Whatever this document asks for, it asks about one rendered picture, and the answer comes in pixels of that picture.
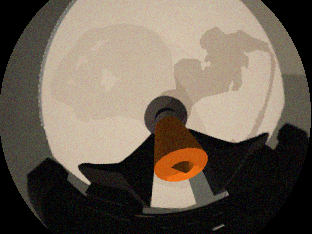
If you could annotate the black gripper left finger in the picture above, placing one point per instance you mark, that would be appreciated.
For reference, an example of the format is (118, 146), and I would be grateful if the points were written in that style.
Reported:
(134, 174)

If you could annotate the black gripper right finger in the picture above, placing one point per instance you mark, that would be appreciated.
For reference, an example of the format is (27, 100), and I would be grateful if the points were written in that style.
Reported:
(225, 158)

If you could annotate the orange knob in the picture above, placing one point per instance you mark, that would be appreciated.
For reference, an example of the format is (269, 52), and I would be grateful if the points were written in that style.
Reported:
(177, 155)

